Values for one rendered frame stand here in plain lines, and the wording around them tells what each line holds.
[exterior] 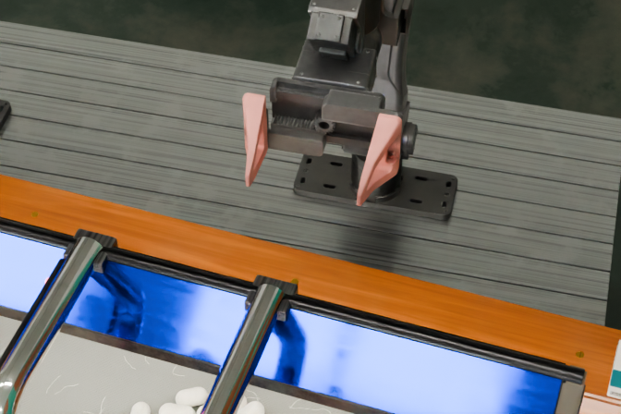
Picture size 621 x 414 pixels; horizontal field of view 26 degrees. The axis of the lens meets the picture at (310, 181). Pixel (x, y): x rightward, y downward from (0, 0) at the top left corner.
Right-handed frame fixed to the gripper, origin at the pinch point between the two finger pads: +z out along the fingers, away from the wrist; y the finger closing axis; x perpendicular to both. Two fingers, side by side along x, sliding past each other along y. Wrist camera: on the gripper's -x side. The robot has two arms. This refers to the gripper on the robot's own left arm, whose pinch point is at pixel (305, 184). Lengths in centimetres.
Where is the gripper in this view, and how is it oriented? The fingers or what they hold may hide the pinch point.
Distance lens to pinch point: 114.9
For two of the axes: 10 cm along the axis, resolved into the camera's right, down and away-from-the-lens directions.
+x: 0.0, 6.8, 7.4
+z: -2.3, 7.2, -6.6
